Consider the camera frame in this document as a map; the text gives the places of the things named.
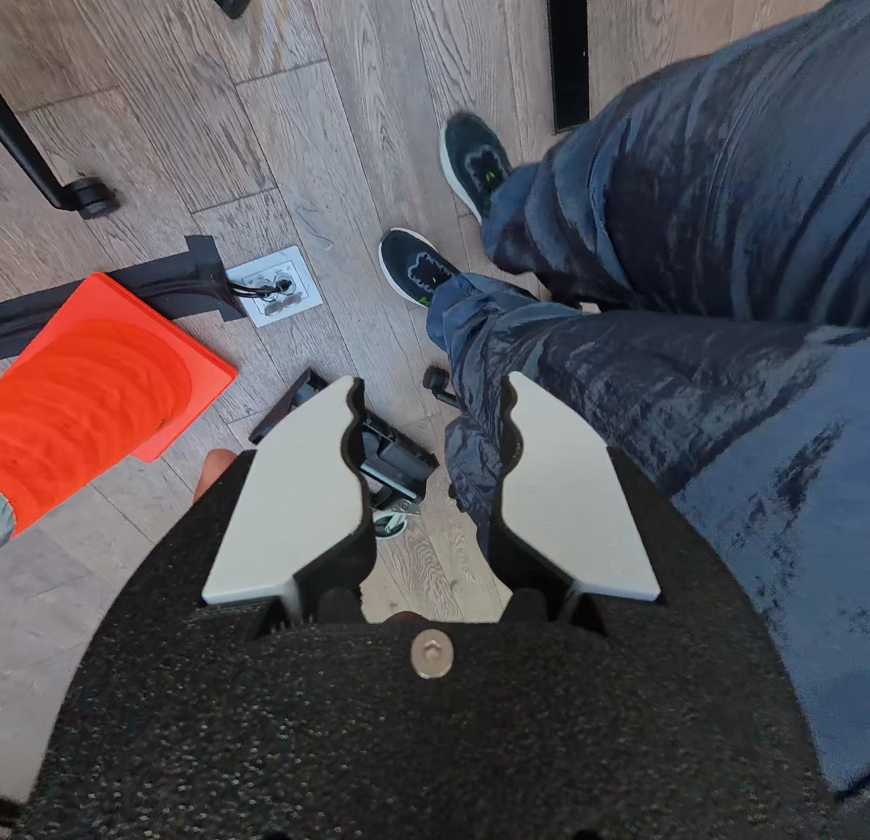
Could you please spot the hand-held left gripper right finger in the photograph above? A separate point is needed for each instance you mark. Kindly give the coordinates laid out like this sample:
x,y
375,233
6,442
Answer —
x,y
578,507

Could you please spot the person's left hand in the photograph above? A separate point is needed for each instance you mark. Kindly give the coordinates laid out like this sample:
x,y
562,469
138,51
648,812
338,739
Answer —
x,y
214,469

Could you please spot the person's blue trousers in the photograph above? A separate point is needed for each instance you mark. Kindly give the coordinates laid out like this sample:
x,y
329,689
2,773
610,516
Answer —
x,y
680,242

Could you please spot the black floor strip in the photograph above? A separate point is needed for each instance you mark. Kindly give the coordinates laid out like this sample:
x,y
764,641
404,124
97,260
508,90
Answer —
x,y
567,51

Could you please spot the black sneaker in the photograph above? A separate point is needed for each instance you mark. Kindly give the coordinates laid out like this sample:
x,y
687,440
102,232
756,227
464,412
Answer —
x,y
476,160
414,262

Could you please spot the orange traffic cone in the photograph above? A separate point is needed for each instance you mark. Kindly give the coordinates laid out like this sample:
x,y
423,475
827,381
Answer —
x,y
95,391

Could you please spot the white floor outlet plate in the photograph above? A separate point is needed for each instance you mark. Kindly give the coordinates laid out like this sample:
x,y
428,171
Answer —
x,y
302,272

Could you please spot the black swivel caster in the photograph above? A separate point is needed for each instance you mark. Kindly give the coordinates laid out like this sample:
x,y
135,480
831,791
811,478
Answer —
x,y
397,456

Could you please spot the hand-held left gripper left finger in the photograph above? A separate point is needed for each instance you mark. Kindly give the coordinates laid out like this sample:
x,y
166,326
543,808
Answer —
x,y
285,500

